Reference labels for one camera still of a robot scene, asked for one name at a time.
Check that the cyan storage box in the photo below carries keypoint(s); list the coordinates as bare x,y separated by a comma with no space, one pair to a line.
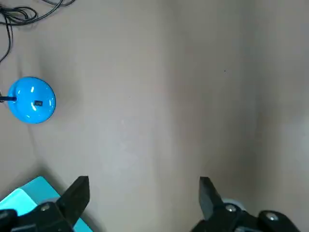
41,186

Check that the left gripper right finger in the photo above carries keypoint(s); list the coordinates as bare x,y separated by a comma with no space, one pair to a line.
210,198

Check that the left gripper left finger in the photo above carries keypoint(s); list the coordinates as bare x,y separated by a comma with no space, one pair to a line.
72,198

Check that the blue desk lamp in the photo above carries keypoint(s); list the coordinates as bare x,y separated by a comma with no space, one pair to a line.
31,100

